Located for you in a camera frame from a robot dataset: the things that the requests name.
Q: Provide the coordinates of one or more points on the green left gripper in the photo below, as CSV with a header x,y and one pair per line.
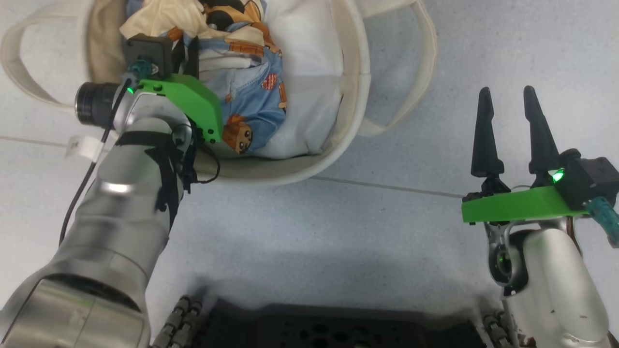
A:
x,y
193,101

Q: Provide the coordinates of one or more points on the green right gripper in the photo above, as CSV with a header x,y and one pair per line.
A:
x,y
522,205

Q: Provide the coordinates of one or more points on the cream printed garment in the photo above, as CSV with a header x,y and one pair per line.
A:
x,y
164,17

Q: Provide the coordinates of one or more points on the blue cartoon print garment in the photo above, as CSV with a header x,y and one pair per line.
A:
x,y
251,96

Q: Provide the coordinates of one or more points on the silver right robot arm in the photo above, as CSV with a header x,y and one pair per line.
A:
x,y
556,290

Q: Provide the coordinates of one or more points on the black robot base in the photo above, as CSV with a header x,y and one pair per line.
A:
x,y
338,328

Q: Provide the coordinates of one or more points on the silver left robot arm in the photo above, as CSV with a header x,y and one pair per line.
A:
x,y
121,217

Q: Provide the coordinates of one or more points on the white canvas laundry basket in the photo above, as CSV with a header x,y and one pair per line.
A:
x,y
290,171

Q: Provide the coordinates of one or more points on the white cloth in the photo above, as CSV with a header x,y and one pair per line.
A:
x,y
309,72

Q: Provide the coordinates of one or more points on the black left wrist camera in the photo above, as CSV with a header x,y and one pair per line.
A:
x,y
147,50

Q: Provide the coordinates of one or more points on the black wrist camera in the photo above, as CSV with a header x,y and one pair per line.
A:
x,y
147,50
590,179

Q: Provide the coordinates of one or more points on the teal left camera connector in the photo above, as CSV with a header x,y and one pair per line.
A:
x,y
140,67

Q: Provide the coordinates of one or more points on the teal camera connector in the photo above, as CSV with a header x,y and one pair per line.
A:
x,y
604,220
140,67

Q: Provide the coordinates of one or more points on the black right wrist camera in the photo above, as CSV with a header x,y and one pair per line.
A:
x,y
590,179

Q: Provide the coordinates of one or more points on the teal right camera connector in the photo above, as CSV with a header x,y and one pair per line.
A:
x,y
604,220

